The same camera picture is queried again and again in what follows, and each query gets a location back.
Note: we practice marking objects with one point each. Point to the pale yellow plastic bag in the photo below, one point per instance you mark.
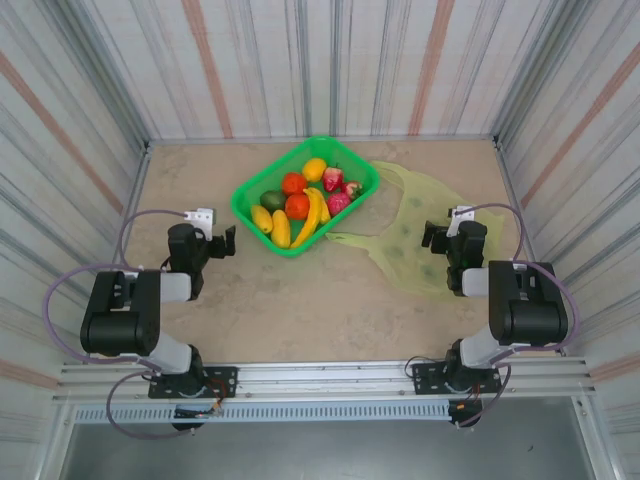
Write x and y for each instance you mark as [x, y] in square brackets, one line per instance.
[415, 200]

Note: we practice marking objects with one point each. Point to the green plastic basket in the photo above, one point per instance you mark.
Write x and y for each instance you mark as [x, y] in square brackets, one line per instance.
[250, 200]

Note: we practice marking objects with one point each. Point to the orange fake fruit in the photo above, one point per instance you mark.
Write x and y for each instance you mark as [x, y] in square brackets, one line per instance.
[296, 207]
[294, 183]

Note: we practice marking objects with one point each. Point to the yellow fake banana bunch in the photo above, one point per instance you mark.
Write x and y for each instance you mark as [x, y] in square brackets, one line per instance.
[311, 217]

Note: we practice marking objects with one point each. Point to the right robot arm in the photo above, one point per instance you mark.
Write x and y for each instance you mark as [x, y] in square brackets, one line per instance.
[530, 320]

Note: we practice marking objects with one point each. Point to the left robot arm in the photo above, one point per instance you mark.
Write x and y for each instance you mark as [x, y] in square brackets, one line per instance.
[120, 325]

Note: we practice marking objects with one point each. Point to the red fake strawberry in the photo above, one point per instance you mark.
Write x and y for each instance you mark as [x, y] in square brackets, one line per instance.
[352, 190]
[332, 179]

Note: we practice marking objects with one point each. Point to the yellow fake lemon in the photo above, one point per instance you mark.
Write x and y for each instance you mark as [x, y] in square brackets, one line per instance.
[315, 169]

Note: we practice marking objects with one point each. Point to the small black electronics module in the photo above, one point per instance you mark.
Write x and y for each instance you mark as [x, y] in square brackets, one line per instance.
[465, 407]
[197, 412]

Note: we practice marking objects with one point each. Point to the grey metal shelf panel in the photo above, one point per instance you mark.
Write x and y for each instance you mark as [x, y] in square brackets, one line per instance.
[320, 450]

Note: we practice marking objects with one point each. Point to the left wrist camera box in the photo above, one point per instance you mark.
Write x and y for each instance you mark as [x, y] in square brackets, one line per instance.
[200, 216]

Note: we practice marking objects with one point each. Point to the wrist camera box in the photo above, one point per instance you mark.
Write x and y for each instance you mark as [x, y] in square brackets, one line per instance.
[200, 216]
[462, 214]

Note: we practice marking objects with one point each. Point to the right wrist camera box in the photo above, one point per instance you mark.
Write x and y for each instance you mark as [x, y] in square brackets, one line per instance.
[462, 214]

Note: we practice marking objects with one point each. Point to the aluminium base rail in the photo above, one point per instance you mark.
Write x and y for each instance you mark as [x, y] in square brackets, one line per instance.
[325, 375]

